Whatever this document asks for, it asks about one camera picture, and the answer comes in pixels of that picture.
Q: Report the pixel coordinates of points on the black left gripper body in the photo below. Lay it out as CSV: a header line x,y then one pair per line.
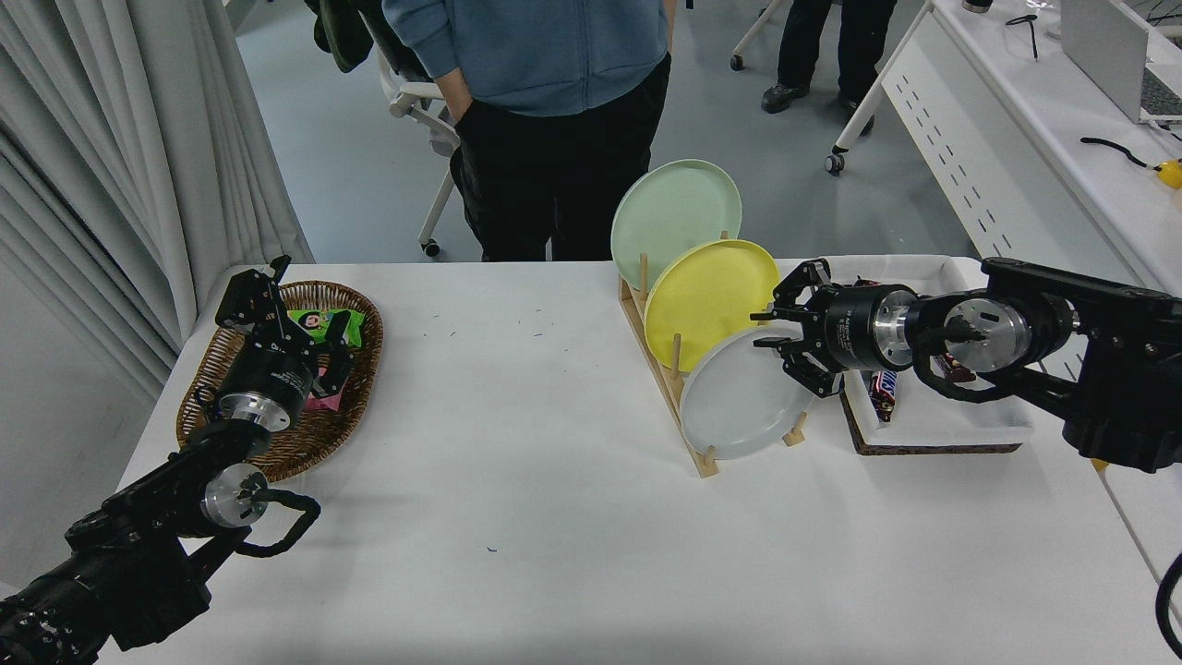
x,y
272,374

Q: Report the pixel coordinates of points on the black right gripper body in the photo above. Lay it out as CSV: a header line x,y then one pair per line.
x,y
851,328

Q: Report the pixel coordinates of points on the grey plate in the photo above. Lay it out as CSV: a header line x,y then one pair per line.
x,y
729,406

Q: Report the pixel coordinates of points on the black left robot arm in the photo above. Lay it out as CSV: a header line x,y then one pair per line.
x,y
138,545

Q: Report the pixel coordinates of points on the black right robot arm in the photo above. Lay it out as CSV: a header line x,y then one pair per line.
x,y
1127,369

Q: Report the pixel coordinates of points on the yellow plate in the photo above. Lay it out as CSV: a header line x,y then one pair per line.
x,y
711,300

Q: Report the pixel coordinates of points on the wooden plate rack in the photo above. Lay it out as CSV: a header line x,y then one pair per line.
x,y
706,462

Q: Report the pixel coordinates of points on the pale green plate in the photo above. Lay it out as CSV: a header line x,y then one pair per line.
x,y
669,217

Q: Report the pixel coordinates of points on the green snack packet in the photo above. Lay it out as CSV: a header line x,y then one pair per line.
x,y
309,321

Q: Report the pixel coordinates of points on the pink snack packet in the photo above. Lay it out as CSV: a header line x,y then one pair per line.
x,y
325,403

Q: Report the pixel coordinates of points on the snickers bar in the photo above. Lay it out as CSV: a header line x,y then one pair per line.
x,y
884,395

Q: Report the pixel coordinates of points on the brown wicker basket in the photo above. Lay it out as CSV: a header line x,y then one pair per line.
x,y
319,443

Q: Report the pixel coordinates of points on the brown chocolate bar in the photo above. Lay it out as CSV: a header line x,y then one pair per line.
x,y
960,371

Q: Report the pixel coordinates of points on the white tray with cork base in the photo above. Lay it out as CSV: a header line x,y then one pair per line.
x,y
960,425

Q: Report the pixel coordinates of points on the white office chair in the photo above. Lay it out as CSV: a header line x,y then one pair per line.
x,y
434,226
753,32

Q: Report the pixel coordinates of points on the grey curtain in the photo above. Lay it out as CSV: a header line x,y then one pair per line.
x,y
111,139

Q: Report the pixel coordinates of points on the person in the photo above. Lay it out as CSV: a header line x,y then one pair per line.
x,y
536,55
803,37

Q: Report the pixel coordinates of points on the dark green jacket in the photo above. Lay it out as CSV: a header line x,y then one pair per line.
x,y
342,37

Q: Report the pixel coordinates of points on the white perforated desk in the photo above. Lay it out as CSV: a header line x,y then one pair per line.
x,y
1043,102

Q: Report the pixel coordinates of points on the small yellow object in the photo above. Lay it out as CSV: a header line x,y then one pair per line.
x,y
1171,174

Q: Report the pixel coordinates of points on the silver laptop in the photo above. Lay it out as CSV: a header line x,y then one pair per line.
x,y
1099,37

